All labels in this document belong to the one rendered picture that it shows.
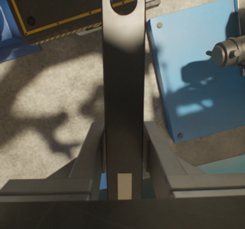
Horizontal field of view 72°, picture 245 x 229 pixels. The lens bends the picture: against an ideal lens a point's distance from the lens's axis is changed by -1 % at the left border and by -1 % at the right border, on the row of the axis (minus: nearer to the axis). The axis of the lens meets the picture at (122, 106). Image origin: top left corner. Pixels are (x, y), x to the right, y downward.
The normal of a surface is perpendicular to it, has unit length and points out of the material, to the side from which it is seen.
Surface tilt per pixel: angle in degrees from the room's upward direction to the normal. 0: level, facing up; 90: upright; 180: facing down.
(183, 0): 0
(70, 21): 0
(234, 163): 90
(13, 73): 0
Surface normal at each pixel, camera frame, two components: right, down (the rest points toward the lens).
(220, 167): -0.26, -0.93
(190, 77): 0.03, 0.25
